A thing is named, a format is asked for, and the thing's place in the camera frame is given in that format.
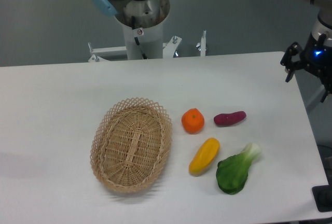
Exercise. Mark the green bok choy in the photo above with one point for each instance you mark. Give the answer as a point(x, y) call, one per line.
point(232, 173)

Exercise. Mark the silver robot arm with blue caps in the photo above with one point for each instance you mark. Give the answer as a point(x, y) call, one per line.
point(113, 8)

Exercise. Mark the orange tangerine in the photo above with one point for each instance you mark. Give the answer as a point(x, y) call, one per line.
point(193, 121)

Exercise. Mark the black device at table edge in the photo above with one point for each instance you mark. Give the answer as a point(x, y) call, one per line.
point(322, 197)

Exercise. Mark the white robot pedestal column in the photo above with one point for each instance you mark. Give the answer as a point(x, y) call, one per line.
point(142, 22)

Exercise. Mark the yellow mango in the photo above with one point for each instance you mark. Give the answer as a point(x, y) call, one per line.
point(204, 157)

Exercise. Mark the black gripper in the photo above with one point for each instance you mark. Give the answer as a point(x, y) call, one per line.
point(317, 58)

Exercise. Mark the oval woven wicker basket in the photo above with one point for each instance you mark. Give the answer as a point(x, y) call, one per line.
point(131, 145)

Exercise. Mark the white metal base frame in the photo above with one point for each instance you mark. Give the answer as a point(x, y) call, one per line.
point(169, 50)

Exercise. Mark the purple sweet potato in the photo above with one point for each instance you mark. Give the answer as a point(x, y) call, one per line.
point(229, 119)

